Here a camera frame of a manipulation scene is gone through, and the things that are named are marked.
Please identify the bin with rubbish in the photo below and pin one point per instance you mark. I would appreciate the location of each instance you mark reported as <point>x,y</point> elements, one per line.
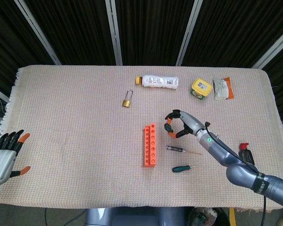
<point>202,219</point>

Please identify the yellow upright bar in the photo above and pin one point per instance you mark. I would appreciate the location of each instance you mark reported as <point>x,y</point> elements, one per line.
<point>232,216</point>

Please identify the grey metal post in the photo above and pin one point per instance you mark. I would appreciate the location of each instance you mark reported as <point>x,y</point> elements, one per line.
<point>188,33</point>
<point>0,93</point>
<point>114,33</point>
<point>38,33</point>
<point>273,52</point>

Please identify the black bottle red cap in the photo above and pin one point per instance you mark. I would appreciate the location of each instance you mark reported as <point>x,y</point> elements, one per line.
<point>246,155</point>

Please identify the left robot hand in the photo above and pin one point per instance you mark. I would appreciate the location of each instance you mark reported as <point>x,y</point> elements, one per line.
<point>1,164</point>

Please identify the brass padlock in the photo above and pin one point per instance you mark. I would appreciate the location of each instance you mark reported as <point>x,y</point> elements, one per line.
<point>126,103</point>

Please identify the white bottle yellow cap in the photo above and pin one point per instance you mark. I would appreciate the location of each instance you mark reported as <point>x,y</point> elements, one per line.
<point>160,82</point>

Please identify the black pleated curtain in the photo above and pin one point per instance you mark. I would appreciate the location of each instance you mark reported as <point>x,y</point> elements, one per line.
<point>151,30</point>

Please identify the orange perforated block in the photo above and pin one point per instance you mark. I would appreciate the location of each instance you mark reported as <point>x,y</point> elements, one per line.
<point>148,164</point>

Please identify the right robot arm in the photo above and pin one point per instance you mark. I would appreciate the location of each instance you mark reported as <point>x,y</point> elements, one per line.
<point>240,174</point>

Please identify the white orange snack packet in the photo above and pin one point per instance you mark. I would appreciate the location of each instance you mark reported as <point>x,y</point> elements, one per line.
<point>220,90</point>

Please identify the grey robot torso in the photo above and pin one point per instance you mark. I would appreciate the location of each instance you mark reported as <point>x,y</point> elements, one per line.
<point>132,217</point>

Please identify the green tub yellow lid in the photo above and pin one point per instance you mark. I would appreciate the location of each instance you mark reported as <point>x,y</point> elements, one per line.
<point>200,86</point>

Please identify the beige woven tablecloth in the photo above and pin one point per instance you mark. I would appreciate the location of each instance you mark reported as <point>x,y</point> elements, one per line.
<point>61,141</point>

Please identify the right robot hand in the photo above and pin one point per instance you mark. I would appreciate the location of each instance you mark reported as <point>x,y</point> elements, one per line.
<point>191,122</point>

